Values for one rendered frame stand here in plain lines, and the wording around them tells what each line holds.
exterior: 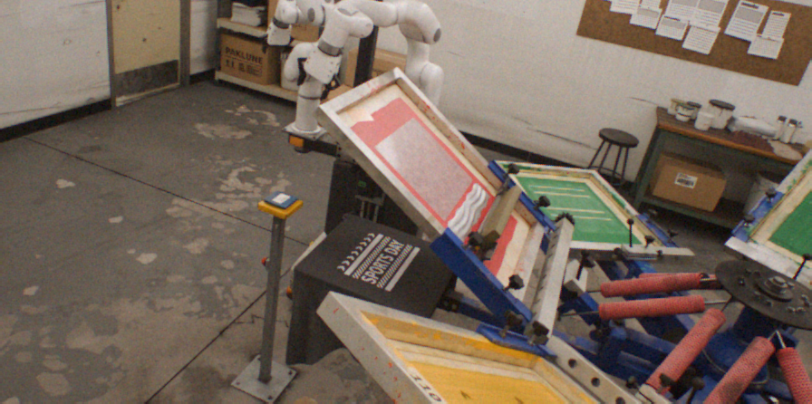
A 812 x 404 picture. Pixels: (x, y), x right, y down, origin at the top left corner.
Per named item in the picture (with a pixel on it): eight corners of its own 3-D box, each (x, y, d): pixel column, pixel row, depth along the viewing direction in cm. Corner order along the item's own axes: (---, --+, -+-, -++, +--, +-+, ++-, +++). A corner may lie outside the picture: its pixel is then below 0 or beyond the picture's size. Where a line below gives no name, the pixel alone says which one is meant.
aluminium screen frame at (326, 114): (311, 114, 154) (318, 105, 152) (391, 73, 205) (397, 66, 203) (507, 322, 155) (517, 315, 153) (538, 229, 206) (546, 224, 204)
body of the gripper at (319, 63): (348, 52, 180) (335, 82, 186) (323, 36, 181) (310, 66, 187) (337, 57, 174) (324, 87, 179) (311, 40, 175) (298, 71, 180)
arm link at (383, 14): (393, 31, 193) (353, 43, 178) (366, 11, 197) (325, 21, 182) (401, 9, 188) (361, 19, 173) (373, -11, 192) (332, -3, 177)
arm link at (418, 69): (416, 9, 217) (457, 21, 208) (402, 100, 234) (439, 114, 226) (394, 12, 206) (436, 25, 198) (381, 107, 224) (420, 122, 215)
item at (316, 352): (285, 366, 203) (296, 270, 185) (291, 360, 206) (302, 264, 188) (403, 418, 191) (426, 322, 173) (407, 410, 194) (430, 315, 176)
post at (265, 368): (229, 385, 255) (240, 203, 215) (257, 355, 274) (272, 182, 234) (271, 405, 250) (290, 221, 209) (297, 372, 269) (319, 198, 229)
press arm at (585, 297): (551, 286, 176) (563, 278, 173) (553, 276, 181) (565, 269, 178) (588, 326, 176) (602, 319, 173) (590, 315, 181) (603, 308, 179)
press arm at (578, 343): (346, 274, 203) (349, 260, 201) (353, 265, 208) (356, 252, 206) (708, 413, 172) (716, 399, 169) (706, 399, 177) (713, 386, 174)
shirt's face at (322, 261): (294, 269, 186) (294, 267, 186) (351, 215, 224) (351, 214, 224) (428, 322, 174) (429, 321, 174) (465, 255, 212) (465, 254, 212)
